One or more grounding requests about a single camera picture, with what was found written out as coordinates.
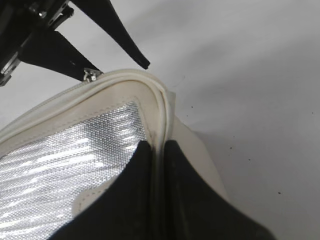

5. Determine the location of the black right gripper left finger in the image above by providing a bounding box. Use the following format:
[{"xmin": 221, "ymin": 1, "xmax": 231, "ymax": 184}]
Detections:
[{"xmin": 51, "ymin": 141, "xmax": 154, "ymax": 240}]

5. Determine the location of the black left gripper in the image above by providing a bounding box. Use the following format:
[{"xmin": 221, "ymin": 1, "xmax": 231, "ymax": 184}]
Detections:
[{"xmin": 0, "ymin": 0, "xmax": 102, "ymax": 87}]

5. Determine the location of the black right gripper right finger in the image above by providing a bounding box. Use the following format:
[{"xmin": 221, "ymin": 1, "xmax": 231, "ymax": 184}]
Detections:
[{"xmin": 156, "ymin": 140, "xmax": 273, "ymax": 240}]

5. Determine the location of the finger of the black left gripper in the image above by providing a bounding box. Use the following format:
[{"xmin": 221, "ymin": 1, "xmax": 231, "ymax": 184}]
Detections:
[{"xmin": 93, "ymin": 0, "xmax": 151, "ymax": 70}]

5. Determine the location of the silver zipper pull with ring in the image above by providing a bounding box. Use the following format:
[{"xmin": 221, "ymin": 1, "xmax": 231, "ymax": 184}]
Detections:
[{"xmin": 83, "ymin": 68, "xmax": 103, "ymax": 83}]

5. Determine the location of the cream bag with silver window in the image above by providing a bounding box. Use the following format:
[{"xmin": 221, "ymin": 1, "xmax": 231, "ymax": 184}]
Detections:
[{"xmin": 0, "ymin": 69, "xmax": 228, "ymax": 240}]

